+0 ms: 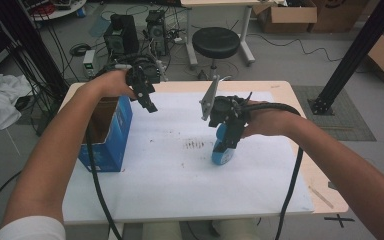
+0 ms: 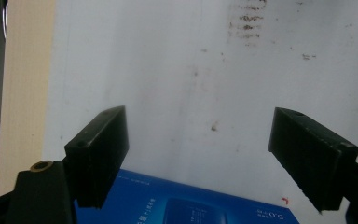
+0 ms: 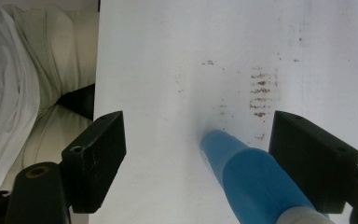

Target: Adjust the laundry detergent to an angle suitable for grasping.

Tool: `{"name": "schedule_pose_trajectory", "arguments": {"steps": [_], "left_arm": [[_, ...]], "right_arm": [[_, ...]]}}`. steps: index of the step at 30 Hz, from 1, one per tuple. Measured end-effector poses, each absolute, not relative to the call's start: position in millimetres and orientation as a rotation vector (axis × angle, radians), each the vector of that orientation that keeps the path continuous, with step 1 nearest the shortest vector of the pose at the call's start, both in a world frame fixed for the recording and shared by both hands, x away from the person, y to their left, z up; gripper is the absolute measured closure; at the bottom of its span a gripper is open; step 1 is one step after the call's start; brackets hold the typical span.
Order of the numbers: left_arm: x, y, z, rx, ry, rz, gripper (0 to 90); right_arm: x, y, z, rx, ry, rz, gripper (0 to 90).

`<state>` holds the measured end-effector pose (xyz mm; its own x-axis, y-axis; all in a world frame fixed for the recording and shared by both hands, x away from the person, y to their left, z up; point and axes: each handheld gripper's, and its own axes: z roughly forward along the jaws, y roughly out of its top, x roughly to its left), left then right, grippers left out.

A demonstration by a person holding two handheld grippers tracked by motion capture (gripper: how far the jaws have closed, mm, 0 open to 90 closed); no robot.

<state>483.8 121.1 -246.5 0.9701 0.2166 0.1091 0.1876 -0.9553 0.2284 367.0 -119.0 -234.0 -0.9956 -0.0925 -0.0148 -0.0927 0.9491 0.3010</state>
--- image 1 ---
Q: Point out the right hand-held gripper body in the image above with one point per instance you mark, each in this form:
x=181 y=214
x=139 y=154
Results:
x=228 y=110

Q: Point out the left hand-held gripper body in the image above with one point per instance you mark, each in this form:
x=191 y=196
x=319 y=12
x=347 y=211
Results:
x=143 y=68

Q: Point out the blue detergent bottle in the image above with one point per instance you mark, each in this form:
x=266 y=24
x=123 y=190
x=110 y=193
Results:
x=220 y=157

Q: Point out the person's left hand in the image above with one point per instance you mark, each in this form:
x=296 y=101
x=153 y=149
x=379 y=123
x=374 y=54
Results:
x=113 y=85

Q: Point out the person's right hand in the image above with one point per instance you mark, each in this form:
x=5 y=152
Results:
x=268 y=120

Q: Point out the slim black computer tower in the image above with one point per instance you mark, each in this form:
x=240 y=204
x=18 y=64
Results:
x=156 y=31

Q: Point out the white power supply unit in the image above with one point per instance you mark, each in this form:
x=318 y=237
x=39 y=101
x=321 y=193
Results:
x=89 y=63

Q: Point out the blue cardboard box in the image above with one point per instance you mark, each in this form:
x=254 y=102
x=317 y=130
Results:
x=111 y=146

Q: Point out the black round stool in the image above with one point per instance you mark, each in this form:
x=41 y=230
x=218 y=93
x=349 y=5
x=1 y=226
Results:
x=216 y=41

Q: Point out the white desk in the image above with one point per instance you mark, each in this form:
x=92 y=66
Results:
x=246 y=40

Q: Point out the round white table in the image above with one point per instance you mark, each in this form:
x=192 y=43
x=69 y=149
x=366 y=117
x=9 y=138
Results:
x=60 y=8

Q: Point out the thin wooden stick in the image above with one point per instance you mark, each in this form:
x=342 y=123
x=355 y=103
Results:
x=320 y=197

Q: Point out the grey tape strip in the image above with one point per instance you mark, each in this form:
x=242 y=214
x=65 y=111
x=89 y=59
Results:
x=332 y=185

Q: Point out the grey floor mat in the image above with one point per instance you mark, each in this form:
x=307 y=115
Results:
x=343 y=116

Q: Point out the open brown cardboard box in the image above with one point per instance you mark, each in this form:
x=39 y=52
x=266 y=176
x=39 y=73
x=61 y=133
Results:
x=290 y=16

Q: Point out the black tape cross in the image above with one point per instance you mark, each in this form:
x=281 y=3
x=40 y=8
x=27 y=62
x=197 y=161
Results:
x=339 y=219

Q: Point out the white cloth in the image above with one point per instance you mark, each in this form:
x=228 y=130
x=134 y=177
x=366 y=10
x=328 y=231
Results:
x=0 y=100

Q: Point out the large closed cardboard box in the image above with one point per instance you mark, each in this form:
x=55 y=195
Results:
x=338 y=15

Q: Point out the white shirt sleeve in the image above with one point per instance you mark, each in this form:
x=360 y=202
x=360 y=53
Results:
x=30 y=230

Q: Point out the black aluminium post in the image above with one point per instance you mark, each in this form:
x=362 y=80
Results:
x=353 y=56

